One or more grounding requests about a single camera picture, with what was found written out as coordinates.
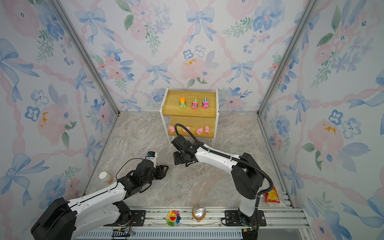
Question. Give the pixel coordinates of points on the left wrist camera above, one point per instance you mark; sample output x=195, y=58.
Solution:
x=152, y=156

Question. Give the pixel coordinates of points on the green orange toy truck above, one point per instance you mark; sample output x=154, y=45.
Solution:
x=182, y=103

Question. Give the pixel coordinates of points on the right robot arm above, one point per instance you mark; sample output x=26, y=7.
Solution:
x=247, y=175

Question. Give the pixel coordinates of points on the rainbow smiling flower plush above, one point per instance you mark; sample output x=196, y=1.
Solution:
x=173, y=218

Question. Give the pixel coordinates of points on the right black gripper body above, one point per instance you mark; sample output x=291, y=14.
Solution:
x=179, y=159

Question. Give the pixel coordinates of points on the orange metal can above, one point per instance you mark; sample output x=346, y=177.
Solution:
x=199, y=213

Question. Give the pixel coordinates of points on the right arm mounting base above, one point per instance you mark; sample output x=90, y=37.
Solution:
x=232, y=219

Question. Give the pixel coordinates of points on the small red toy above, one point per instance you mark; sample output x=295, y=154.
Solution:
x=272, y=196

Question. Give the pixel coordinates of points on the pink truck green top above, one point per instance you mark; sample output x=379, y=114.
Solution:
x=195, y=104

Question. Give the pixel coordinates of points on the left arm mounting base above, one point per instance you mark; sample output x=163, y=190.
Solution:
x=134, y=218

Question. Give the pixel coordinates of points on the pink truck blue top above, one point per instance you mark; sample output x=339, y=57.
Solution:
x=205, y=104

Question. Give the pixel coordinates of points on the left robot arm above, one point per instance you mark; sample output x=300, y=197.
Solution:
x=68, y=219

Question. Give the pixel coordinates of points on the wooden two-tier white-frame shelf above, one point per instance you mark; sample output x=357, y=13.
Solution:
x=172, y=114

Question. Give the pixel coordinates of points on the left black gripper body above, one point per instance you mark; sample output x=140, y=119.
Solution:
x=147, y=181

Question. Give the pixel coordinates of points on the white capped pill bottle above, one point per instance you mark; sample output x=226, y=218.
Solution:
x=106, y=177

